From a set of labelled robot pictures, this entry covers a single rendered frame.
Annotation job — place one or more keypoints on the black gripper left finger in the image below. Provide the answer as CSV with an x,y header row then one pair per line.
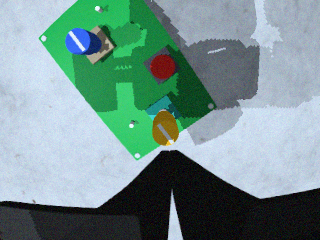
x,y
139,211

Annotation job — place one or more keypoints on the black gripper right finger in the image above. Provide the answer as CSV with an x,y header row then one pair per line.
x,y
209,208

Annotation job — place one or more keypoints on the green circuit board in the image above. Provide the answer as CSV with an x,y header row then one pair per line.
x,y
130,70

